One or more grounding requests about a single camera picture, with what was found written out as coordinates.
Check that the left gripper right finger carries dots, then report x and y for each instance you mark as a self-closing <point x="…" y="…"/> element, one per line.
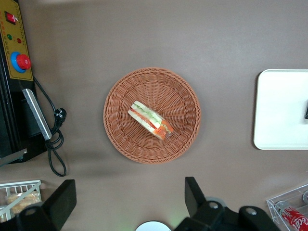
<point x="196" y="199"/>

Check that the round brown wicker basket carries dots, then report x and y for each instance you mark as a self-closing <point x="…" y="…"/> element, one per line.
<point x="168" y="101"/>

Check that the black sealing machine yellow panel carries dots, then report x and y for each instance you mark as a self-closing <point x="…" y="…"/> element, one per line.
<point x="12" y="115"/>

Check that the plastic triangle sandwich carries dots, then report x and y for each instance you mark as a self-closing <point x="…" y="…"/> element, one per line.
<point x="149" y="119"/>

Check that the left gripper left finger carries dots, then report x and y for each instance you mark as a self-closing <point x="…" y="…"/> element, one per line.
<point x="60" y="204"/>

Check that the red cola bottle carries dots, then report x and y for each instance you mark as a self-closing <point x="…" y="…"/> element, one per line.
<point x="293" y="216"/>

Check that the cream rectangular plastic tray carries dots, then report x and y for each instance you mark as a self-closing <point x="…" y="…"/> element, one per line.
<point x="279" y="108"/>

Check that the clear bagged bread packet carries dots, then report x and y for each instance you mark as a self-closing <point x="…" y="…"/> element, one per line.
<point x="24" y="201"/>

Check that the clear acrylic bottle rack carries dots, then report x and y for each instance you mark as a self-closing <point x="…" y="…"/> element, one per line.
<point x="284" y="197"/>

